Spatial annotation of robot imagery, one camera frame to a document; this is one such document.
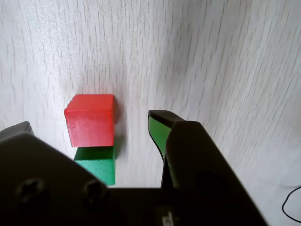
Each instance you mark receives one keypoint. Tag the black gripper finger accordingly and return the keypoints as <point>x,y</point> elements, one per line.
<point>202,164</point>
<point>47,183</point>

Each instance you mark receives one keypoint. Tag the green wooden cube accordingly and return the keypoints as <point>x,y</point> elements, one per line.
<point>101,169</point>

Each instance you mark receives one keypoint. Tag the red wooden cube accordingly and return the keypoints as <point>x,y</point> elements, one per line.
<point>90,124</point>

